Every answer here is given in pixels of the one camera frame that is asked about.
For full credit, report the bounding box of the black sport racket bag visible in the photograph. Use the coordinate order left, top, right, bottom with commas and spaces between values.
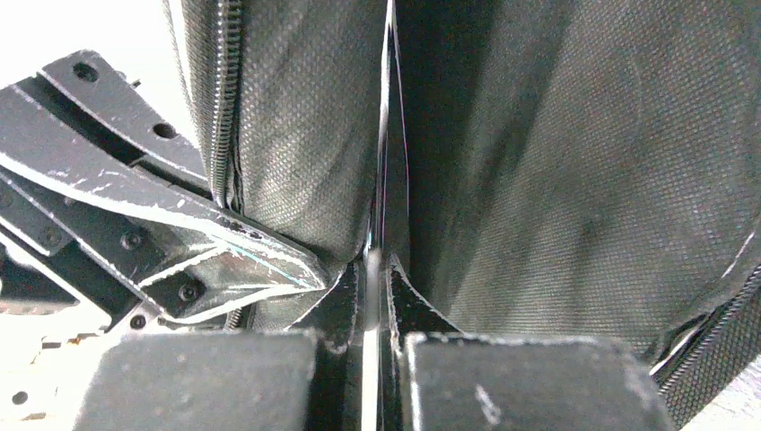
168, 1, 760, 430

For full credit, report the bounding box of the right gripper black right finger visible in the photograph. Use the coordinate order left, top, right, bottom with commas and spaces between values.
381, 256, 673, 430

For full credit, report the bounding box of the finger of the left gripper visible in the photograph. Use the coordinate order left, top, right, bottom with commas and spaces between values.
1, 86, 329, 324
39, 50, 208, 188

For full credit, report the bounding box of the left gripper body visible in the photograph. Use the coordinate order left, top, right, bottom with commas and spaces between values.
1, 176, 158, 333

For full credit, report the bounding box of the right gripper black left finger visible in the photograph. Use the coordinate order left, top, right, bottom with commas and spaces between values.
74, 262, 363, 430

